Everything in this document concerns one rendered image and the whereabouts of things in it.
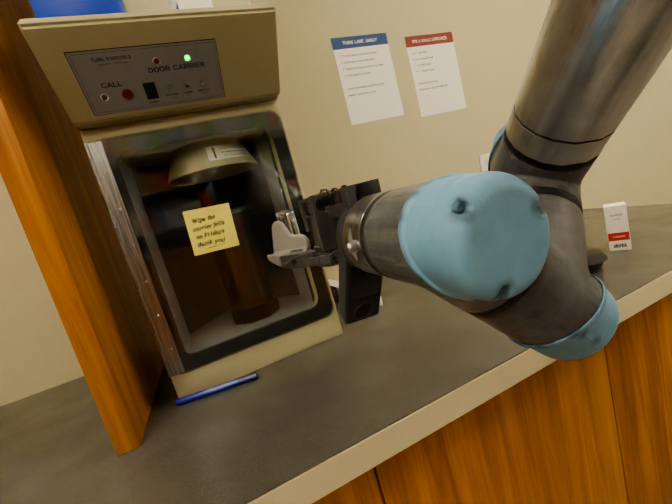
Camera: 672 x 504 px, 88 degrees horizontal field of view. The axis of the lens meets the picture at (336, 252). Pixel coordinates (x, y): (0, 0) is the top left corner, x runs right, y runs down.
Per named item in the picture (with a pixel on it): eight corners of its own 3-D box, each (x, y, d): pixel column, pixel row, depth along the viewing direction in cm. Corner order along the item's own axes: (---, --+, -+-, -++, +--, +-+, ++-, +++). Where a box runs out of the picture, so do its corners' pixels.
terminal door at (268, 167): (174, 375, 59) (88, 142, 53) (334, 312, 69) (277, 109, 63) (174, 377, 59) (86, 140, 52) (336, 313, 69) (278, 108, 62)
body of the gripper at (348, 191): (349, 188, 45) (397, 173, 33) (365, 251, 46) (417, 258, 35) (293, 202, 42) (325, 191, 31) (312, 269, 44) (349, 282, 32)
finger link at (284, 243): (260, 224, 49) (311, 212, 43) (272, 264, 50) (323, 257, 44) (243, 229, 46) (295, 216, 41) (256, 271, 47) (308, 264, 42)
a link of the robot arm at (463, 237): (533, 335, 20) (422, 268, 17) (421, 300, 30) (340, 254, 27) (584, 214, 21) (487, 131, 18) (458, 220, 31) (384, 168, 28)
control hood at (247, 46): (77, 130, 53) (51, 62, 51) (278, 98, 64) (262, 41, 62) (45, 104, 42) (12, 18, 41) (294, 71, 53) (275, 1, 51)
